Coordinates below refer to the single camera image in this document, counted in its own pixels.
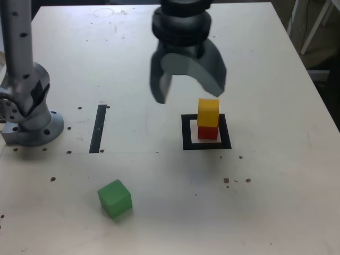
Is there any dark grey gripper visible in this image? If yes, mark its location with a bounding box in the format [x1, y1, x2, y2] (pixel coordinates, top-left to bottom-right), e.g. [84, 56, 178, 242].
[149, 39, 228, 104]

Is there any yellow cube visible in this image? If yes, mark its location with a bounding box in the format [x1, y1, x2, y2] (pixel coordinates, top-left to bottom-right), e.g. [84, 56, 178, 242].
[197, 98, 221, 128]

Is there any red cube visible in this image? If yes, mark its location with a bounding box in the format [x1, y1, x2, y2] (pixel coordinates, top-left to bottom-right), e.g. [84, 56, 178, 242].
[197, 124, 219, 140]

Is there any green cube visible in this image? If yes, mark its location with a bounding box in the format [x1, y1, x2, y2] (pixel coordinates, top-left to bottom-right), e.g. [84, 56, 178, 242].
[97, 179, 133, 220]

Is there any black tape square outline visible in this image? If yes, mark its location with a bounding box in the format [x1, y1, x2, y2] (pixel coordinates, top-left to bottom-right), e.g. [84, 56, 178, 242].
[181, 113, 232, 151]

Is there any black tape strip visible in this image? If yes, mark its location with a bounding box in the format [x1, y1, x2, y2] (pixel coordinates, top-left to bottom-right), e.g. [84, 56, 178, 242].
[89, 104, 107, 154]

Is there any white metal frame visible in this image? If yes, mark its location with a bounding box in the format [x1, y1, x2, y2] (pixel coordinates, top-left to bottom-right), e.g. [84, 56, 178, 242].
[301, 0, 336, 55]

